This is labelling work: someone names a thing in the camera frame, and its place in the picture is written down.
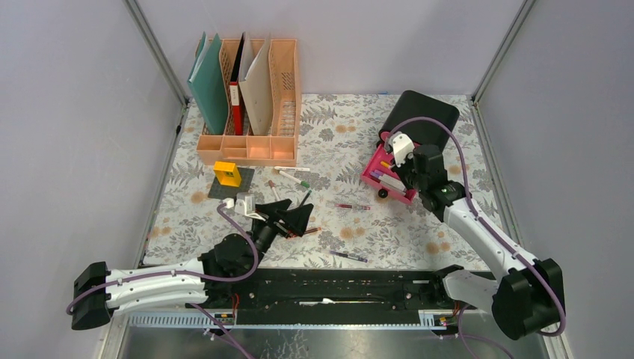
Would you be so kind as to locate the white marker green cap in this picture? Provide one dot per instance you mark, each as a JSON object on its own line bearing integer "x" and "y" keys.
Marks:
{"x": 294, "y": 179}

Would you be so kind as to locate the orange plastic file organizer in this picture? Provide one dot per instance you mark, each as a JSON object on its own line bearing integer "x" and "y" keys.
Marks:
{"x": 280, "y": 145}

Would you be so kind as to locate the yellow block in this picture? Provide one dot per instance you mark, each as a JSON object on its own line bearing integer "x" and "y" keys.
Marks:
{"x": 227, "y": 174}

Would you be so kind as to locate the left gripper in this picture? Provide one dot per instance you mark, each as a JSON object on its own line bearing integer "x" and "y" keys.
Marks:
{"x": 295, "y": 220}

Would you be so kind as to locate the floral table mat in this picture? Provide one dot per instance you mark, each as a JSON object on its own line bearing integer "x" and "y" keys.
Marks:
{"x": 337, "y": 136}

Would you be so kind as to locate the purple pen near front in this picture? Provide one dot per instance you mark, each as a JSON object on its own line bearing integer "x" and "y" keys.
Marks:
{"x": 349, "y": 256}

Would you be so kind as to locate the grey baseplate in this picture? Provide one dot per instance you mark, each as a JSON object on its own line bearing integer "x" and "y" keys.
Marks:
{"x": 218, "y": 191}

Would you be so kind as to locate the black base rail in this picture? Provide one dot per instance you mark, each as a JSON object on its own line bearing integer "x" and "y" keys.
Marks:
{"x": 330, "y": 297}

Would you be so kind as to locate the dark red pen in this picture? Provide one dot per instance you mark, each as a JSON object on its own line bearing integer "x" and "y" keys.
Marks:
{"x": 352, "y": 206}

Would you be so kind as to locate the white purple marker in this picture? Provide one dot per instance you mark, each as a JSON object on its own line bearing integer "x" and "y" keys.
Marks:
{"x": 386, "y": 179}

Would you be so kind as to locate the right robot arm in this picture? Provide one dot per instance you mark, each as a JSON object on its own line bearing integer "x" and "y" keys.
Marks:
{"x": 526, "y": 294}

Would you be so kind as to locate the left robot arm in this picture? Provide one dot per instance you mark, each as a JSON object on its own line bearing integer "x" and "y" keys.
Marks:
{"x": 100, "y": 293}

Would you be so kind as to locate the teal folder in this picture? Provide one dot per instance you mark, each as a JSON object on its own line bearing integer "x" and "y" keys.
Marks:
{"x": 206, "y": 83}

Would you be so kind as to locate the white marker black cap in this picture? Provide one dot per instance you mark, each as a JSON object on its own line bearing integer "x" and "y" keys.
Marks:
{"x": 287, "y": 168}

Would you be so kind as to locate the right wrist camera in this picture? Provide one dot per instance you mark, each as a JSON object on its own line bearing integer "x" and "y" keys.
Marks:
{"x": 400, "y": 143}

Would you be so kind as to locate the black pink drawer box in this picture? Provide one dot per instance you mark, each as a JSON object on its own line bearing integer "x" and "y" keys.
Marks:
{"x": 410, "y": 104}

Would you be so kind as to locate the beige kraft notebook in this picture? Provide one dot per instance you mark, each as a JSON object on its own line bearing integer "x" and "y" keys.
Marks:
{"x": 254, "y": 82}

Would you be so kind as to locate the red binder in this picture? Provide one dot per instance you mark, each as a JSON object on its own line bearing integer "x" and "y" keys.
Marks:
{"x": 235, "y": 96}

